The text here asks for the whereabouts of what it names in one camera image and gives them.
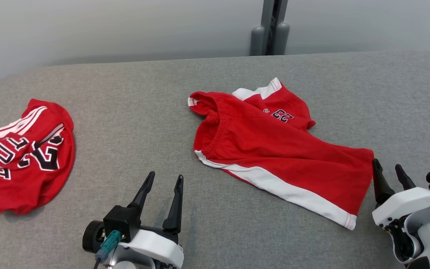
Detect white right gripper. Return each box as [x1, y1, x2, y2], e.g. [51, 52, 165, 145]
[372, 158, 430, 264]

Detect red jersey white sleeves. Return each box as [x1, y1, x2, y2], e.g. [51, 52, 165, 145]
[0, 99, 76, 216]

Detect red shorts white side stripes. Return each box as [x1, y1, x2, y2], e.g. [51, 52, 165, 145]
[188, 77, 374, 231]

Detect grey metal partition post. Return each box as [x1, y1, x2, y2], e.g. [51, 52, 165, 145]
[261, 0, 288, 56]

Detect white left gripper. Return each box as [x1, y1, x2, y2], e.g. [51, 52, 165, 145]
[82, 171, 185, 269]

